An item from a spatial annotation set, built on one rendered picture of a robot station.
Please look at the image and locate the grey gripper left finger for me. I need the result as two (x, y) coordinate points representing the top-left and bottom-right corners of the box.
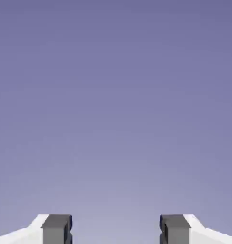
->
(0, 213), (73, 244)

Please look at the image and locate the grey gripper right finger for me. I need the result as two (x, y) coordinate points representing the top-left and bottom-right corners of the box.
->
(159, 213), (232, 244)

